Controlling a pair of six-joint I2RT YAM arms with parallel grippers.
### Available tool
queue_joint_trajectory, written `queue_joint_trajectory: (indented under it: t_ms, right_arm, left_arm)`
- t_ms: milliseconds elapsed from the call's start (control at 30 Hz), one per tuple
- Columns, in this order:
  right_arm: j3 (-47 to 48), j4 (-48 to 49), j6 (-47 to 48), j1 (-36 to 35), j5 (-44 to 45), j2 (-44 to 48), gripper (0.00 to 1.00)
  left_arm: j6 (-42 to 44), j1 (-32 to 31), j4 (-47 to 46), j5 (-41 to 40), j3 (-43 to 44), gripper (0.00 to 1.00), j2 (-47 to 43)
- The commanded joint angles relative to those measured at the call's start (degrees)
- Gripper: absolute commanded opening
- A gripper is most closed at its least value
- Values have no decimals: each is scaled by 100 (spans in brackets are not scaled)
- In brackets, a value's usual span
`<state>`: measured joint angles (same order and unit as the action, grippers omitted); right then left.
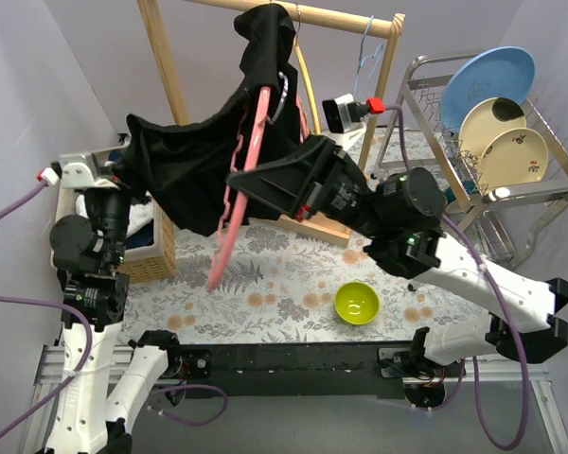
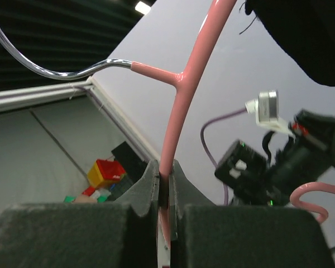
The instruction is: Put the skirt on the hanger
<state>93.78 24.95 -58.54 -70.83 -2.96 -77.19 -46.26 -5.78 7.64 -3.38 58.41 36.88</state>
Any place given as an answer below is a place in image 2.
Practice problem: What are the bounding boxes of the colourful storage boxes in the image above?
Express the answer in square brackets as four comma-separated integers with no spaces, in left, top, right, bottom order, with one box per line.
[64,159,134,203]

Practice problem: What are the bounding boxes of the black garment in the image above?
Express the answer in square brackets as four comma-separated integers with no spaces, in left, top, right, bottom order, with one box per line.
[244,1,335,87]

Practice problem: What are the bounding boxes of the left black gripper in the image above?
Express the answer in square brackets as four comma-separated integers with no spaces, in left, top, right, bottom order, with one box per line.
[265,109,335,190]

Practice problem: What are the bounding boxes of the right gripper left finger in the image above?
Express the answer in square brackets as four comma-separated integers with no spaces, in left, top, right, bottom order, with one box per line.
[0,160,159,267]

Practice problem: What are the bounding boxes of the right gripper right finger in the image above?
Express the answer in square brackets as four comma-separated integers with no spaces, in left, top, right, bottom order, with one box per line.
[169,161,334,268]

